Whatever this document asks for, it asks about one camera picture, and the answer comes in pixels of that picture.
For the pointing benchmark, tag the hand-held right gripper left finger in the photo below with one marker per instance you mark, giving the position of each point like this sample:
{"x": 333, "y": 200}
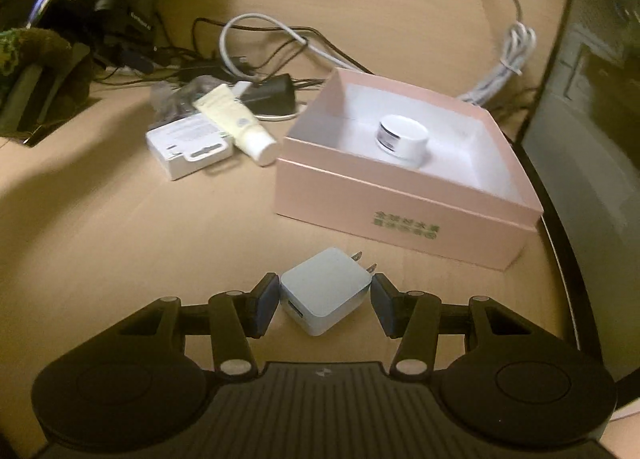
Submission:
{"x": 267, "y": 309}

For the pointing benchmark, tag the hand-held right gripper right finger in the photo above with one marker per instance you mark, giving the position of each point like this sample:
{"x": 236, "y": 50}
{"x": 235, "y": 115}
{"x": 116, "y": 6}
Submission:
{"x": 382, "y": 306}

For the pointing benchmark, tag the white USB wall charger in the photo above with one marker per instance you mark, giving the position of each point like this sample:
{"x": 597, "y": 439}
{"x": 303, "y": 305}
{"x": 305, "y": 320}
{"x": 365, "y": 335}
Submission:
{"x": 320, "y": 289}

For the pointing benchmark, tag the pink cardboard box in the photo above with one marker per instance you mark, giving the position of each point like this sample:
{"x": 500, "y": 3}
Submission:
{"x": 400, "y": 219}

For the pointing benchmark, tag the cream tube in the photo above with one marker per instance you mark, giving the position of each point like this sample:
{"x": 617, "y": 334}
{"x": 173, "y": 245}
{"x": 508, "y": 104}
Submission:
{"x": 230, "y": 121}

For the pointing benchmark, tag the black cylindrical container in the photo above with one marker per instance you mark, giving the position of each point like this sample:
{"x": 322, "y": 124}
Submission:
{"x": 270, "y": 89}

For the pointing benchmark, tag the clear plastic wrapper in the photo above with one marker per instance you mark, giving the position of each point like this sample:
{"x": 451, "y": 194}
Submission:
{"x": 167, "y": 99}

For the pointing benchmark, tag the white cup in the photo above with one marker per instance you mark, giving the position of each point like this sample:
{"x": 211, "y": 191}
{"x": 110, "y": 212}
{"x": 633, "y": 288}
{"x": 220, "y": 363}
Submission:
{"x": 407, "y": 139}

